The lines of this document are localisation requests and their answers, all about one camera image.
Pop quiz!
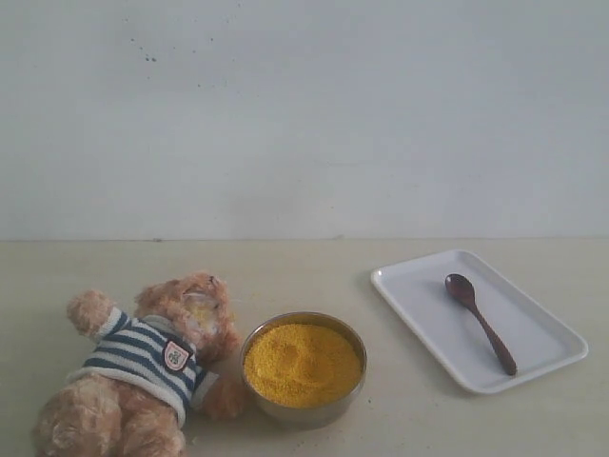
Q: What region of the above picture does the dark wooden spoon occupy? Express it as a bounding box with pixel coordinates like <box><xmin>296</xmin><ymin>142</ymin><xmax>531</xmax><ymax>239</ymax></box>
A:
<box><xmin>444</xmin><ymin>273</ymin><xmax>518</xmax><ymax>376</ymax></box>

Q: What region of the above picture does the tan teddy bear striped sweater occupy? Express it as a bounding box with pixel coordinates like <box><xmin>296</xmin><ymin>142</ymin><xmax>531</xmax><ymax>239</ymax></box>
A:
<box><xmin>31</xmin><ymin>272</ymin><xmax>246</xmax><ymax>456</ymax></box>

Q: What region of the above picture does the steel bowl of yellow millet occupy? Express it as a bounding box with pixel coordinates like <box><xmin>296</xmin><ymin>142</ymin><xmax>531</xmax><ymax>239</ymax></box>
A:
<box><xmin>240</xmin><ymin>311</ymin><xmax>367</xmax><ymax>429</ymax></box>

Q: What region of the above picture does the white rectangular plastic tray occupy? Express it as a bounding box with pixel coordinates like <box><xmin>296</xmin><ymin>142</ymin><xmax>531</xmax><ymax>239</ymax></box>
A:
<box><xmin>370</xmin><ymin>249</ymin><xmax>589</xmax><ymax>395</ymax></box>

